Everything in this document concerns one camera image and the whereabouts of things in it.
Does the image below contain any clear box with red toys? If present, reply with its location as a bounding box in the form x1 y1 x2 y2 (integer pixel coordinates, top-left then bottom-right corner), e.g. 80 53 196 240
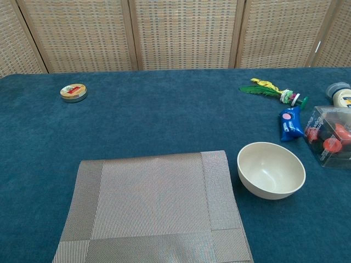
303 105 351 168

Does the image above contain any grey woven placemat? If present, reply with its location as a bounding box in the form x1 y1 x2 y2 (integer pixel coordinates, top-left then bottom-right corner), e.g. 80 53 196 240
52 150 254 263

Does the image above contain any blue table cloth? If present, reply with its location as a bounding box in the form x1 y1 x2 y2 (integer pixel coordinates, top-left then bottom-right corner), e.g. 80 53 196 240
0 67 351 263

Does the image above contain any woven bamboo folding screen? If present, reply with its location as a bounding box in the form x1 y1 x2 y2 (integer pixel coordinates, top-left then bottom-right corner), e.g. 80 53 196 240
0 0 351 78

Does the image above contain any white bowl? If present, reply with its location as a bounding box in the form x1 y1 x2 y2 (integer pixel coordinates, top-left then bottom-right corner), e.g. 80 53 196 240
237 141 307 200

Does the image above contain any mayonnaise squeeze bottle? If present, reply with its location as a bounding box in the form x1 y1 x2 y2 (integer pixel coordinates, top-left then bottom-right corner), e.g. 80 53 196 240
325 82 351 107

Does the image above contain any colourful feather shuttlecock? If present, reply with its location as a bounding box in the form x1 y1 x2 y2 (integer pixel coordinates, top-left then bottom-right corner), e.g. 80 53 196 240
239 78 310 111

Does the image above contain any blue snack packet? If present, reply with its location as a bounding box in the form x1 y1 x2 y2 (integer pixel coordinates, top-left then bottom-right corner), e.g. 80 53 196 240
279 106 304 142

